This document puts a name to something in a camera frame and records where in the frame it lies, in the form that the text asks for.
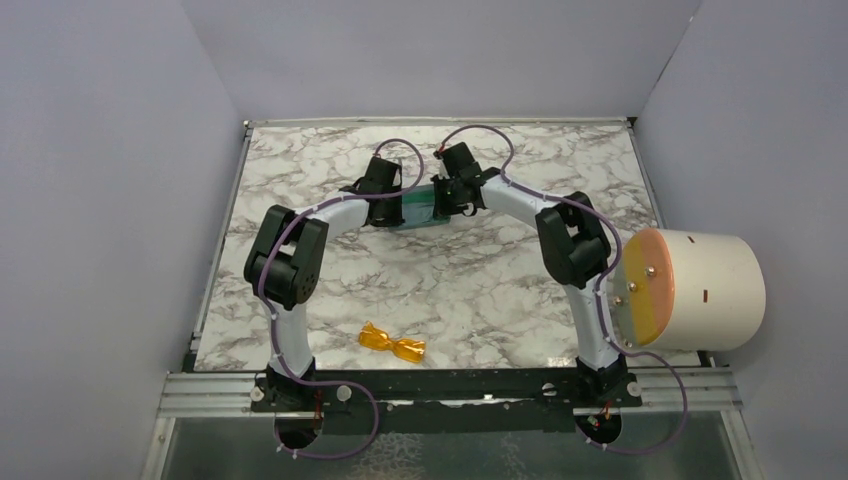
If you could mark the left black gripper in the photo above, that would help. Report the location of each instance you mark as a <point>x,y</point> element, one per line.
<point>393,219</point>

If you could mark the white cylindrical drum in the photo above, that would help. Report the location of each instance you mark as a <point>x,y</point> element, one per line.
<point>680,290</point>

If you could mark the aluminium frame rail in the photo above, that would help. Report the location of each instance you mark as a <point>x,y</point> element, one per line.
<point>246,394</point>

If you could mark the grey green glasses case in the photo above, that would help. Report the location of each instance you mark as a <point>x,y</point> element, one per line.
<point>418,209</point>

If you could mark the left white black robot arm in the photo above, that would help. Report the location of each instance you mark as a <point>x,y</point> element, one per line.
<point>284,264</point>

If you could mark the orange sunglasses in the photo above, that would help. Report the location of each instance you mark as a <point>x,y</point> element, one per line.
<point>406,349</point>

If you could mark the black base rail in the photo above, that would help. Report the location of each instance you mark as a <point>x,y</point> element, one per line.
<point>430,419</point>

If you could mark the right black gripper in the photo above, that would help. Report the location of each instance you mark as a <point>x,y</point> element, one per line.
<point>440,209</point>

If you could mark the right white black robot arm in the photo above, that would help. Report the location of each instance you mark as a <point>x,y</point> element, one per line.
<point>574,248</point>

